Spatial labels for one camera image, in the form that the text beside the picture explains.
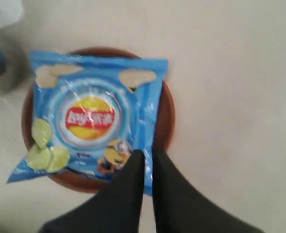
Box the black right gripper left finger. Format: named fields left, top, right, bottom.
left=40, top=150, right=144, bottom=233

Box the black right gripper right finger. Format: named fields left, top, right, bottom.
left=152, top=147, right=262, bottom=233

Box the brown red plate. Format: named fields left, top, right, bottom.
left=21, top=47, right=175, bottom=194

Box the blue chips bag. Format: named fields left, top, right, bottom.
left=7, top=51, right=168, bottom=195

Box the shiny steel cup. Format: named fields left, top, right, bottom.
left=0, top=34, right=22, bottom=93

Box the white woven plastic basket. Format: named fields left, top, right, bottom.
left=0, top=0, right=24, bottom=29

